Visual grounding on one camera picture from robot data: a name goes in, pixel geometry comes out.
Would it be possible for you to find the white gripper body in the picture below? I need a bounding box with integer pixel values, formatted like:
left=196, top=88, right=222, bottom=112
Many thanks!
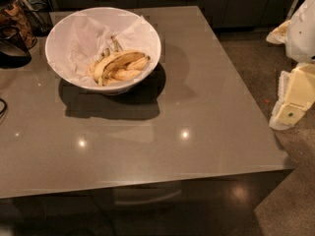
left=285, top=0, right=315, bottom=63

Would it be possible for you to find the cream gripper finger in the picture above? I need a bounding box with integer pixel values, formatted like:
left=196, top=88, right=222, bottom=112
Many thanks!
left=266, top=20, right=290, bottom=44
left=269, top=63, right=315, bottom=131

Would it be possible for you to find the yellow banana right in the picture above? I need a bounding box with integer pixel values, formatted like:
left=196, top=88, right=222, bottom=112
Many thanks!
left=126, top=56, right=150, bottom=71

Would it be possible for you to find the yellow banana lower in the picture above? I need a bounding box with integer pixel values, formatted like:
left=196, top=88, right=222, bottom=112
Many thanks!
left=103, top=69, right=140, bottom=86

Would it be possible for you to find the black wire utensil rack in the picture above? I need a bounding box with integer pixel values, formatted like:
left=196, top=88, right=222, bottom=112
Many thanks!
left=20, top=0, right=53, bottom=36

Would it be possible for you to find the white bowl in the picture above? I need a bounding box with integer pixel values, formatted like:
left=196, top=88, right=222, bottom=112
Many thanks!
left=44, top=6, right=162, bottom=96

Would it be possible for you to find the white paper liner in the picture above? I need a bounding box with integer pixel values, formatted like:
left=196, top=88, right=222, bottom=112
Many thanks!
left=48, top=13, right=156, bottom=87

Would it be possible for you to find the patterned brown jar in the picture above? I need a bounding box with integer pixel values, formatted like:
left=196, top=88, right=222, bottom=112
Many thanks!
left=0, top=0, right=36, bottom=49

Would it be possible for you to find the black cable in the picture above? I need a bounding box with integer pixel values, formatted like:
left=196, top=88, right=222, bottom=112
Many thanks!
left=0, top=96, right=8, bottom=119

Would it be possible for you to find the black kettle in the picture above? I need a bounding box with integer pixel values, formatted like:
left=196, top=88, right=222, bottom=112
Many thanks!
left=0, top=26, right=32, bottom=68

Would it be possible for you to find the dark drawer handle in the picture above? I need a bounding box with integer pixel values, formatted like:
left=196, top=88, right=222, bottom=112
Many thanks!
left=113, top=189, right=182, bottom=207

